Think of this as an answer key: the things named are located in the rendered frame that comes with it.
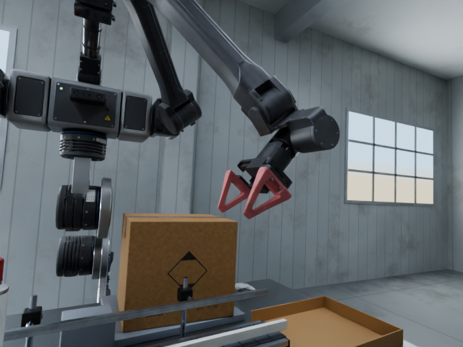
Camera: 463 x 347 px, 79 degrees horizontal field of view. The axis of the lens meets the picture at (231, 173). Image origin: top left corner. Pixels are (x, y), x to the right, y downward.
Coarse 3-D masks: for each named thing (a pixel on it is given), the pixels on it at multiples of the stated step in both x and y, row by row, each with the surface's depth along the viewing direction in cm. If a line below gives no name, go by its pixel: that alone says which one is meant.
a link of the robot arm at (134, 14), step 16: (128, 0) 62; (144, 0) 63; (144, 16) 64; (144, 32) 67; (160, 32) 68; (144, 48) 72; (160, 48) 70; (160, 64) 72; (160, 80) 76; (176, 80) 77; (176, 96) 79; (192, 96) 84; (176, 128) 83
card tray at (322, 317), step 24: (264, 312) 83; (288, 312) 87; (312, 312) 90; (336, 312) 91; (360, 312) 84; (288, 336) 74; (312, 336) 75; (336, 336) 75; (360, 336) 76; (384, 336) 69
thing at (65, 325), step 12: (264, 288) 72; (192, 300) 62; (204, 300) 63; (216, 300) 64; (228, 300) 66; (120, 312) 55; (132, 312) 55; (144, 312) 56; (156, 312) 57; (168, 312) 59; (48, 324) 48; (60, 324) 49; (72, 324) 50; (84, 324) 51; (96, 324) 52; (12, 336) 46; (24, 336) 46
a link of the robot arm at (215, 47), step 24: (168, 0) 52; (192, 0) 53; (192, 24) 51; (216, 24) 52; (216, 48) 50; (216, 72) 54; (240, 72) 50; (264, 72) 51; (240, 96) 51; (264, 96) 50; (288, 96) 51
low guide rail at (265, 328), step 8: (280, 320) 65; (240, 328) 60; (248, 328) 60; (256, 328) 61; (264, 328) 62; (272, 328) 63; (280, 328) 64; (216, 336) 56; (224, 336) 57; (232, 336) 58; (240, 336) 59; (248, 336) 60; (256, 336) 61; (176, 344) 53; (184, 344) 53; (192, 344) 53; (200, 344) 54; (208, 344) 55; (216, 344) 56; (224, 344) 57
